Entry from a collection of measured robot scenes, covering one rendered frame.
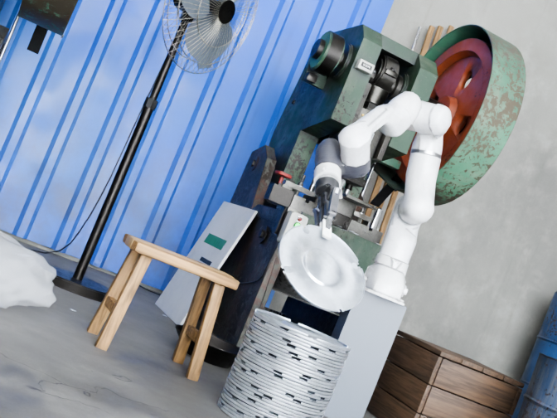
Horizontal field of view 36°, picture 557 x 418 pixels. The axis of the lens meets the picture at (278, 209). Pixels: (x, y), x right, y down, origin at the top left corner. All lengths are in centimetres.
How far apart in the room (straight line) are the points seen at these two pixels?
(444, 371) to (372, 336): 38
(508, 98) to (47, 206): 238
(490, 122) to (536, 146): 206
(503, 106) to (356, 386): 137
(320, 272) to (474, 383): 107
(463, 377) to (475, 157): 95
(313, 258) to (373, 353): 65
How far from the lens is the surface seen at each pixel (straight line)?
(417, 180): 306
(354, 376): 303
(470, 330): 563
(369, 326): 301
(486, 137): 369
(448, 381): 329
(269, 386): 235
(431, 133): 305
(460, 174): 375
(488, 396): 338
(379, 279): 298
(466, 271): 553
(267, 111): 488
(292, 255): 245
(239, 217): 391
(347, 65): 375
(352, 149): 270
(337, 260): 254
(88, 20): 469
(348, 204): 365
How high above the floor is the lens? 46
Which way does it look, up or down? 3 degrees up
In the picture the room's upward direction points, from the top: 22 degrees clockwise
